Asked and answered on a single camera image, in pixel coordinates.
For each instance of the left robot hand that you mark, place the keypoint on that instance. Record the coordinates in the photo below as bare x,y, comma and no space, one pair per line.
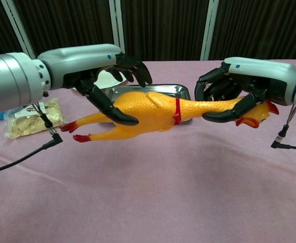
82,60

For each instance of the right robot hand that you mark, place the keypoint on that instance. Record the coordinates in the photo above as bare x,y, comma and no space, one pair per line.
269,76

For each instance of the yellow rubber chicken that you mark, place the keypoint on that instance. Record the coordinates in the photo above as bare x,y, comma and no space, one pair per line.
147,108

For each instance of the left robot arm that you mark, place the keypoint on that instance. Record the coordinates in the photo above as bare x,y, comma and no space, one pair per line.
8,81

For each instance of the stainless steel tray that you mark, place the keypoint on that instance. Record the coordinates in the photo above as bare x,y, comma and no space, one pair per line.
170,89

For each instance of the white paper plate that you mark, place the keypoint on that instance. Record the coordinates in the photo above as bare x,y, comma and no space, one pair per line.
106,81

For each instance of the clear bag of snacks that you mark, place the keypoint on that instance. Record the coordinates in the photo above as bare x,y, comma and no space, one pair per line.
23,126

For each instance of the pink velvet tablecloth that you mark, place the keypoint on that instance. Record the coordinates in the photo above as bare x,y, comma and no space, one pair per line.
137,189

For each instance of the white partition post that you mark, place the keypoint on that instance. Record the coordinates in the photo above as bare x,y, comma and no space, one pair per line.
209,27
18,27
117,25

